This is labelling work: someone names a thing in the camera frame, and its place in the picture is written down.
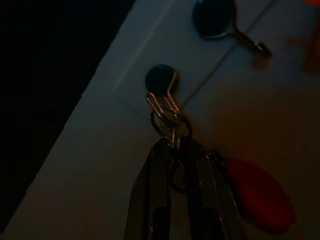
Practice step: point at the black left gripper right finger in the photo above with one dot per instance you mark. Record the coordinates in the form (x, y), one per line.
(207, 185)

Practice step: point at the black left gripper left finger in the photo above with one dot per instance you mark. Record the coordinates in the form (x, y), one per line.
(150, 185)

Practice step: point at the red oval key fob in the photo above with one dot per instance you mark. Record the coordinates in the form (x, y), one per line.
(257, 195)

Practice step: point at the silver metal key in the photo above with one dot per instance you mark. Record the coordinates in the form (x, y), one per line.
(175, 136)

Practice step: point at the clear adhesive hook pad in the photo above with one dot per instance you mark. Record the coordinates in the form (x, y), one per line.
(133, 98)

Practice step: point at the orange paper card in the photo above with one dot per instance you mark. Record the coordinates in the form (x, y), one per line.
(313, 50)

